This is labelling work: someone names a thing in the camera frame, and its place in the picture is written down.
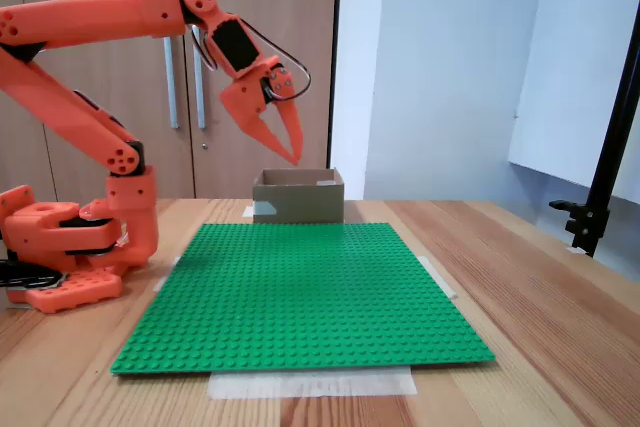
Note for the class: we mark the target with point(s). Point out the open cardboard box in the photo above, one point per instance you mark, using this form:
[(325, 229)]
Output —
[(305, 204)]

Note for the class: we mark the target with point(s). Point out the translucent masking tape strip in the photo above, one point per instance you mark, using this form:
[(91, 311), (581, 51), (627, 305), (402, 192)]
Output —
[(165, 277), (310, 383), (440, 277)]

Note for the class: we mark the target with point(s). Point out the white panel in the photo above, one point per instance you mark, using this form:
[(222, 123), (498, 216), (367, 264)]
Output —
[(565, 97)]

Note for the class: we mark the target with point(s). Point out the black clamp stand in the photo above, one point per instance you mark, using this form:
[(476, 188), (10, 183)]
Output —
[(585, 222)]

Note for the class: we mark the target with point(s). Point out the green lego baseplate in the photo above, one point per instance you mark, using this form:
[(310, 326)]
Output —
[(310, 307)]

